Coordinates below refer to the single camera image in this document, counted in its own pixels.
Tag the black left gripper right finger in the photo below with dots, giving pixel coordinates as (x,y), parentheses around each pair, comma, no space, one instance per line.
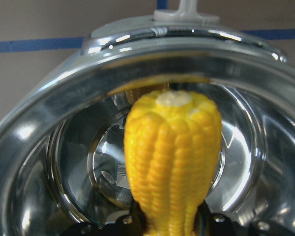
(218,224)

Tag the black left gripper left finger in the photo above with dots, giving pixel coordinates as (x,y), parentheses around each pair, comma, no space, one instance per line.
(132,224)

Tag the yellow corn cob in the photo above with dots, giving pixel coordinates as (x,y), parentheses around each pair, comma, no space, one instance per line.
(172,142)

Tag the white electric cooking pot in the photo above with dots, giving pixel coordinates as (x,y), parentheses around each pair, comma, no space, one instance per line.
(61,148)

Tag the brown paper table cover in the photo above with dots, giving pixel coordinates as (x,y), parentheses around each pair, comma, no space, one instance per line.
(29,30)

